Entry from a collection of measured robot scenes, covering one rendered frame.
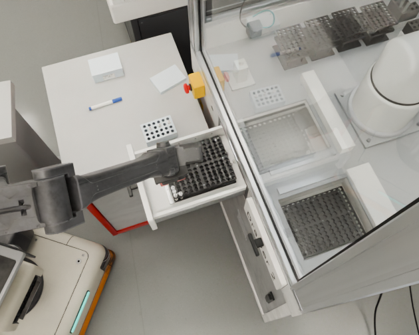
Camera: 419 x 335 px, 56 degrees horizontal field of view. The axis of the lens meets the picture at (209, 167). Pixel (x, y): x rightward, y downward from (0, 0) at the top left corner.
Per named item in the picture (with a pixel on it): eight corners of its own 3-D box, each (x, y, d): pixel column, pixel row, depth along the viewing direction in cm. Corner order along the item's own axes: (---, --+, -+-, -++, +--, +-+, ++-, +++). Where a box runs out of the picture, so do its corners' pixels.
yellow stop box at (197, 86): (193, 100, 151) (191, 89, 144) (187, 86, 154) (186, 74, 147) (205, 96, 152) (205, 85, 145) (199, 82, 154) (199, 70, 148)
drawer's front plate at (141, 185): (153, 230, 133) (147, 222, 123) (131, 157, 144) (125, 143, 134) (157, 228, 133) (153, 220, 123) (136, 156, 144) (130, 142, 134)
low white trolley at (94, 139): (115, 242, 214) (68, 196, 144) (91, 146, 237) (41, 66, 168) (215, 209, 221) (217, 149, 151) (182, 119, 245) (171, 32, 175)
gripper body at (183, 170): (189, 175, 115) (187, 165, 109) (155, 186, 114) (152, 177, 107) (182, 156, 118) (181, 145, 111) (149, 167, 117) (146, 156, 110)
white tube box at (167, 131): (147, 147, 152) (146, 142, 148) (141, 129, 155) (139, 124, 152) (177, 137, 154) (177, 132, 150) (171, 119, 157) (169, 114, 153)
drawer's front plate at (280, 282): (276, 290, 125) (282, 286, 115) (243, 208, 136) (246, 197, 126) (281, 288, 125) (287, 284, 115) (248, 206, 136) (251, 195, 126)
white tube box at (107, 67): (95, 83, 164) (92, 76, 159) (90, 67, 167) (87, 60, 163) (124, 75, 166) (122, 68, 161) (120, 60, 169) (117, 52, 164)
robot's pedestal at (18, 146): (22, 211, 221) (-65, 153, 151) (21, 164, 233) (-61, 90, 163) (76, 201, 223) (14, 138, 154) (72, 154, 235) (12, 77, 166)
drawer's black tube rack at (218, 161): (175, 205, 134) (173, 199, 129) (161, 161, 141) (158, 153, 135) (235, 185, 137) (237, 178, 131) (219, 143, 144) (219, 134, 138)
